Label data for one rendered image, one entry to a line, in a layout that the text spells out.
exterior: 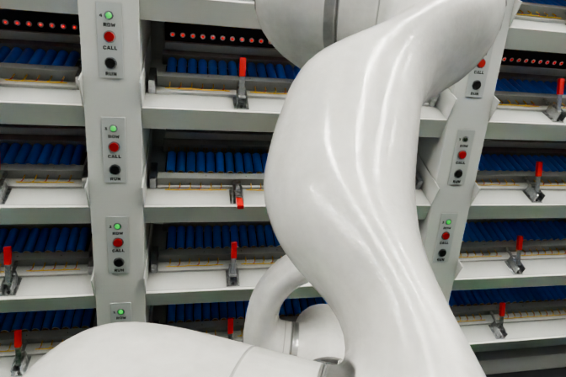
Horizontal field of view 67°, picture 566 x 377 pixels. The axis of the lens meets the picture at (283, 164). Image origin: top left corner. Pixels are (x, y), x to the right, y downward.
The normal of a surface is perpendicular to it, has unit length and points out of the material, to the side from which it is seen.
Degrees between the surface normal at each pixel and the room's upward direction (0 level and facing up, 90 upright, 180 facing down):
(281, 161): 61
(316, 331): 5
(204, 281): 23
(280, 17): 120
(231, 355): 16
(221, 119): 113
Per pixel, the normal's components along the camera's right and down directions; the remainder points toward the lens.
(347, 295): -0.90, 0.14
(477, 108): 0.19, 0.30
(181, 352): 0.11, -0.98
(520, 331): 0.14, -0.76
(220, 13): 0.15, 0.65
